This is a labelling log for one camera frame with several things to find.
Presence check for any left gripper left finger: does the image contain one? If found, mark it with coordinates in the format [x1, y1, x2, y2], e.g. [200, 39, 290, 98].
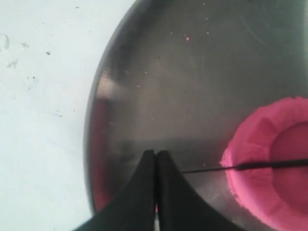
[76, 150, 155, 231]

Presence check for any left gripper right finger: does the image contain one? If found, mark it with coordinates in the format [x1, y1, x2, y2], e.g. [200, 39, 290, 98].
[156, 151, 242, 231]

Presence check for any pink dough lump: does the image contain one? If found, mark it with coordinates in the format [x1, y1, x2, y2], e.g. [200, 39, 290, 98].
[221, 97, 308, 231]

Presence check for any black knife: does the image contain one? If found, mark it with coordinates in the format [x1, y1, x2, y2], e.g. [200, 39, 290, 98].
[182, 159, 308, 174]

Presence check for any round steel plate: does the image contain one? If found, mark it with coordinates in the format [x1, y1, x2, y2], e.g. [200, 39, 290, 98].
[84, 0, 308, 231]

